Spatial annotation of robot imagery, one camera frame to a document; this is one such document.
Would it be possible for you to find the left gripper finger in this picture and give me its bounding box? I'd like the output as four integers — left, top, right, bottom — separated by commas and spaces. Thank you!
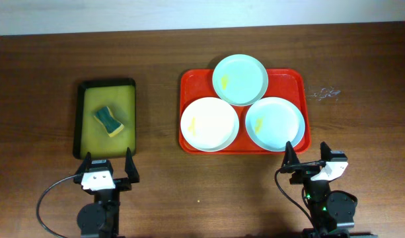
125, 148, 139, 182
75, 152, 92, 175

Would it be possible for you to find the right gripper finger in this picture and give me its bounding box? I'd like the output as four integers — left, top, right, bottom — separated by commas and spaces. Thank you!
320, 141, 333, 161
281, 141, 300, 167

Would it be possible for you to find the light blue plate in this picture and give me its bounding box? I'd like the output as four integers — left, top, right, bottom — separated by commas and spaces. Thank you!
245, 97, 307, 152

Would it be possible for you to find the green and yellow sponge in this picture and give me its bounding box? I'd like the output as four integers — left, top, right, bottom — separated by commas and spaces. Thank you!
93, 106, 124, 138

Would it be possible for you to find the white plate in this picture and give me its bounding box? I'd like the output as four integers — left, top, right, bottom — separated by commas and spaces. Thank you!
180, 97, 239, 152

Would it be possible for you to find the mint green plate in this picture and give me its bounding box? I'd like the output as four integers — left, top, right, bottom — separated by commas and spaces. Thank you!
212, 54, 268, 106

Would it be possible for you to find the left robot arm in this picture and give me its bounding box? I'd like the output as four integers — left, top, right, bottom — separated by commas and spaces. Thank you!
73, 148, 140, 238

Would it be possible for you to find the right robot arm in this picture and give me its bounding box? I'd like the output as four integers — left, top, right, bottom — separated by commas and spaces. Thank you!
274, 142, 357, 238

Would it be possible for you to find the black tray with yellow liquid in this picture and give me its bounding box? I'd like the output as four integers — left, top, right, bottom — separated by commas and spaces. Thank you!
73, 78, 136, 159

